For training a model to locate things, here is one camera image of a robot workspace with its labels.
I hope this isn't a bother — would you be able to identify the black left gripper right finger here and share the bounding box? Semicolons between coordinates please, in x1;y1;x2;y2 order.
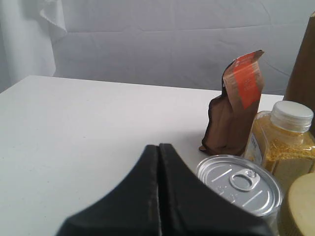
159;144;272;236

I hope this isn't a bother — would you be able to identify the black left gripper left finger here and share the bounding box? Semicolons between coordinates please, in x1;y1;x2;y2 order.
60;145;161;236

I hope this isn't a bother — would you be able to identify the brown paper shopping bag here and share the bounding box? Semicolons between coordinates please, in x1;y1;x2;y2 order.
283;11;315;137

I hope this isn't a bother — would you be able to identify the silver pull-tab tin can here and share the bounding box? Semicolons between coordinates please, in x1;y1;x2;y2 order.
196;154;284;236

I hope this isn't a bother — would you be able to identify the brown pouch with orange label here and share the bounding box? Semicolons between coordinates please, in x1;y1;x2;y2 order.
199;50;264;155

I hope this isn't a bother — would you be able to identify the clear jar with gold lid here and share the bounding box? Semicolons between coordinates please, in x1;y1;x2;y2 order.
278;173;315;236

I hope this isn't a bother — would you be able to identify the yellow grain plastic bottle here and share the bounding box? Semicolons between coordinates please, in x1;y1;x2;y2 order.
244;101;315;188

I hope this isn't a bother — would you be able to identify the white backdrop cloth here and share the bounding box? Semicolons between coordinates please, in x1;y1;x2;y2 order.
0;0;315;94

